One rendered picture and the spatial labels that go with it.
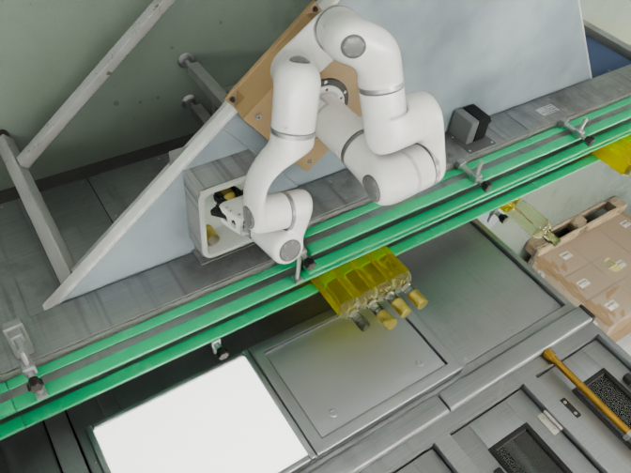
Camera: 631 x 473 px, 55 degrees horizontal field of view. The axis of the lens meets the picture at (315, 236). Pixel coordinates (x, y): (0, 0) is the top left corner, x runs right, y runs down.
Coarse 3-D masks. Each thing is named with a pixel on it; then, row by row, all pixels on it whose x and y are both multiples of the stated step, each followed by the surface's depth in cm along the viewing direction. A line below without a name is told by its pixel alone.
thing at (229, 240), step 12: (240, 180) 136; (204, 192) 132; (204, 204) 134; (204, 216) 137; (204, 228) 139; (216, 228) 153; (228, 228) 153; (204, 240) 142; (228, 240) 151; (240, 240) 152; (252, 240) 153; (204, 252) 145; (216, 252) 148
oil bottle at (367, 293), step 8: (344, 264) 162; (352, 264) 162; (344, 272) 160; (352, 272) 160; (360, 272) 160; (352, 280) 158; (360, 280) 159; (368, 280) 159; (352, 288) 157; (360, 288) 157; (368, 288) 157; (376, 288) 157; (360, 296) 156; (368, 296) 155; (376, 296) 156; (368, 304) 156
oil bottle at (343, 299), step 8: (328, 272) 160; (336, 272) 160; (312, 280) 163; (320, 280) 158; (328, 280) 158; (336, 280) 158; (344, 280) 159; (320, 288) 160; (328, 288) 156; (336, 288) 156; (344, 288) 156; (328, 296) 158; (336, 296) 155; (344, 296) 155; (352, 296) 155; (336, 304) 155; (344, 304) 153; (352, 304) 153; (360, 304) 155; (336, 312) 157; (344, 312) 154; (352, 312) 153
